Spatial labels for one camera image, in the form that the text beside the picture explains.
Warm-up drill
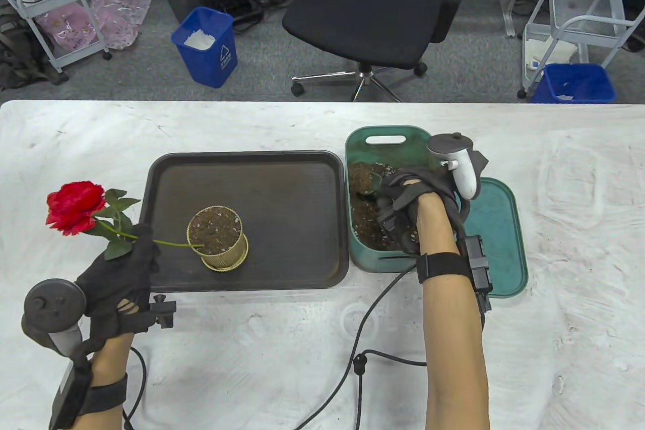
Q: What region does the person's right forearm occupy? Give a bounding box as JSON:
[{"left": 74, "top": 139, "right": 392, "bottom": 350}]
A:
[{"left": 416, "top": 193, "right": 490, "bottom": 430}]

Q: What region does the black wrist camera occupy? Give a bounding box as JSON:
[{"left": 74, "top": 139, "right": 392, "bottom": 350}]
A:
[{"left": 464, "top": 236, "right": 493, "bottom": 317}]

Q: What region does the teal plastic storage bin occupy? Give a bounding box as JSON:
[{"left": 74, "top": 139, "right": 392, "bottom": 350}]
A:
[{"left": 345, "top": 127, "right": 453, "bottom": 274}]

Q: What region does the black wrist strap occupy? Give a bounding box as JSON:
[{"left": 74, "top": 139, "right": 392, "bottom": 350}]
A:
[
  {"left": 416, "top": 253, "right": 474, "bottom": 283},
  {"left": 78, "top": 374, "right": 128, "bottom": 415}
]

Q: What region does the person's left hand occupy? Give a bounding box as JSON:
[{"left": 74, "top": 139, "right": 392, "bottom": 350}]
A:
[{"left": 75, "top": 222, "right": 162, "bottom": 351}]

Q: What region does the dark backpack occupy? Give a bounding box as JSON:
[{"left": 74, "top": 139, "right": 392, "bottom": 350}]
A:
[{"left": 0, "top": 4, "right": 69, "bottom": 90}]

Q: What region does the teal plastic bin lid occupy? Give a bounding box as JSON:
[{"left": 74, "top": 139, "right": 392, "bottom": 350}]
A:
[{"left": 456, "top": 177, "right": 529, "bottom": 298}]

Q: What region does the green garden trowel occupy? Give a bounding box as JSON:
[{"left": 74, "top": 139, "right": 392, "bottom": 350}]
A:
[{"left": 355, "top": 170, "right": 386, "bottom": 197}]

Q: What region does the gold ribbed flower pot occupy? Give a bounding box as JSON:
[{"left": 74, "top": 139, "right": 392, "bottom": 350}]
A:
[{"left": 186, "top": 207, "right": 249, "bottom": 272}]

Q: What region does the blue bin with white symbol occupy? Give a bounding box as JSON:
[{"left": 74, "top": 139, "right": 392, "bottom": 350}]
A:
[{"left": 171, "top": 7, "right": 238, "bottom": 89}]

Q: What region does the red artificial rose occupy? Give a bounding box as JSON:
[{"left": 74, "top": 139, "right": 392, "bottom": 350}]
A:
[{"left": 46, "top": 181, "right": 205, "bottom": 261}]

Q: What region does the dark grey handheld controller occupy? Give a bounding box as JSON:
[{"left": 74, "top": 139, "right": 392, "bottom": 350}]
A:
[{"left": 22, "top": 279, "right": 86, "bottom": 356}]

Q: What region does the plain blue waste bin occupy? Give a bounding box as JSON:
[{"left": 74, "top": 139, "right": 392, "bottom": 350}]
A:
[{"left": 532, "top": 63, "right": 616, "bottom": 104}]

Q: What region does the black cable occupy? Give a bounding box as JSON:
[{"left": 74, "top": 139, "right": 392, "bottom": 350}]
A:
[
  {"left": 123, "top": 348, "right": 147, "bottom": 430},
  {"left": 297, "top": 271, "right": 485, "bottom": 430}
]

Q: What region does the dark brown plastic tray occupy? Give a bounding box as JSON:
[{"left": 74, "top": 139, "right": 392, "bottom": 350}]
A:
[{"left": 134, "top": 150, "right": 351, "bottom": 293}]

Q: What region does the black mount bracket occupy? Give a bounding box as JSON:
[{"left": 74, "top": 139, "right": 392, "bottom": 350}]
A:
[{"left": 151, "top": 294, "right": 177, "bottom": 329}]

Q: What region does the grey wrist camera with label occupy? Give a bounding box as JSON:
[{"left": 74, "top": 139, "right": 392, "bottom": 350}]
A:
[{"left": 49, "top": 363, "right": 94, "bottom": 430}]

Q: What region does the white crumpled paper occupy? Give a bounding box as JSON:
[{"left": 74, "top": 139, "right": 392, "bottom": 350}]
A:
[{"left": 182, "top": 29, "right": 217, "bottom": 50}]

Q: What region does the white handled grey controller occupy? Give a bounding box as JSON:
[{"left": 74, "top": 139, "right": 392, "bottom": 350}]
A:
[{"left": 427, "top": 134, "right": 489, "bottom": 200}]

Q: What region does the black office chair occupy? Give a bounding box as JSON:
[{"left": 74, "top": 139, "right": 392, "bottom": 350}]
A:
[{"left": 272, "top": 0, "right": 477, "bottom": 102}]

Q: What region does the person's right hand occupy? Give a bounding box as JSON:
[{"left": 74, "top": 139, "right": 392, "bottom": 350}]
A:
[{"left": 377, "top": 167, "right": 465, "bottom": 255}]

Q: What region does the pink plastic bag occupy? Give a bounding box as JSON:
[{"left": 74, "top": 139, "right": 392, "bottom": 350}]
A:
[
  {"left": 38, "top": 2, "right": 96, "bottom": 52},
  {"left": 90, "top": 0, "right": 153, "bottom": 50}
]

